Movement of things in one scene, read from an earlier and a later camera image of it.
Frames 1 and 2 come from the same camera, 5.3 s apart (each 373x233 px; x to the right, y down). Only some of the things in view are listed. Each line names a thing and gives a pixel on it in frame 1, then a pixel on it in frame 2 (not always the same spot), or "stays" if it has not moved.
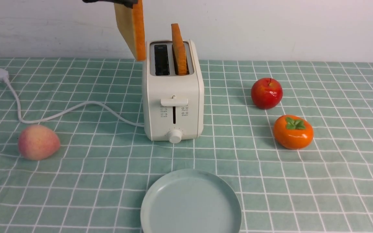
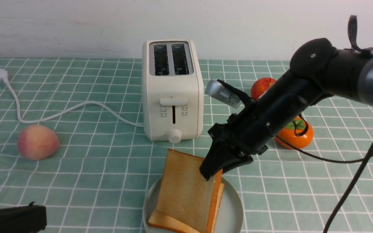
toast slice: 130,21 to 187,201
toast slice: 179,50 to 186,196
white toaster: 173,105 stays
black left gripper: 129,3 to 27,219
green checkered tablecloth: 338,183 stays
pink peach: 38,142 stays
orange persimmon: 293,132 stays
